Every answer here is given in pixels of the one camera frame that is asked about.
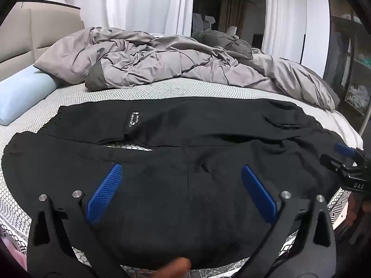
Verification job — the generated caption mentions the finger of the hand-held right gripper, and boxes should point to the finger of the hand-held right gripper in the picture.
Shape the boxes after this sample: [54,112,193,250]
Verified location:
[334,143,358,160]
[320,154,347,176]

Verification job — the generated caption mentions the bed with honeycomb patterned sheet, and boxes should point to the bed with honeycomb patterned sheet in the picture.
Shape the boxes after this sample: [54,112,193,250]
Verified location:
[0,77,364,278]

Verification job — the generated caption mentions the person's left hand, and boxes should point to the person's left hand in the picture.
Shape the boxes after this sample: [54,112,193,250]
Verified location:
[157,257,192,278]

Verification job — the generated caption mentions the hanging light clothes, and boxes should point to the hanging light clothes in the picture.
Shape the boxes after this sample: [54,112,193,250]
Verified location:
[193,13,216,34]

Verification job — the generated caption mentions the beige upholstered headboard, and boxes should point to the beige upholstered headboard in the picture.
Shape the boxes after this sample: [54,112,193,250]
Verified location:
[0,7,84,82]

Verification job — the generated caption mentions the light blue pillow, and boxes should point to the light blue pillow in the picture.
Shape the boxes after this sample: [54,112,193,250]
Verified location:
[0,64,61,126]

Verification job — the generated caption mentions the brown curtain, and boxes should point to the brown curtain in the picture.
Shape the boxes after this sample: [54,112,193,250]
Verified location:
[219,0,247,35]

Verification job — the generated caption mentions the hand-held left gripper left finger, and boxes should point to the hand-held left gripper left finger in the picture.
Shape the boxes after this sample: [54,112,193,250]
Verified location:
[27,164,128,278]

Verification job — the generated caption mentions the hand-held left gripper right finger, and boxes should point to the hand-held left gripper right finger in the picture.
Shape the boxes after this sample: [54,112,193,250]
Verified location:
[235,165,337,278]

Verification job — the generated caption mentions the black pants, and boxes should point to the black pants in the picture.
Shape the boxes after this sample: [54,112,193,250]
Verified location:
[1,98,348,270]

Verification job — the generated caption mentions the person's right hand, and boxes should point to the person's right hand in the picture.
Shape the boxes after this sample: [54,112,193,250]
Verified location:
[346,193,371,244]

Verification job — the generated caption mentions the grey duvet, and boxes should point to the grey duvet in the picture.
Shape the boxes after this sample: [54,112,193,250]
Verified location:
[34,27,340,112]

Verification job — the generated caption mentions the open wardrobe shelf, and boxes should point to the open wardrobe shelf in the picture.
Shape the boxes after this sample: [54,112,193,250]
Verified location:
[325,0,371,122]

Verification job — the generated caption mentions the dark grey pillow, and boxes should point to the dark grey pillow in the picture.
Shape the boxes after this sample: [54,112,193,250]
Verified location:
[193,30,254,60]

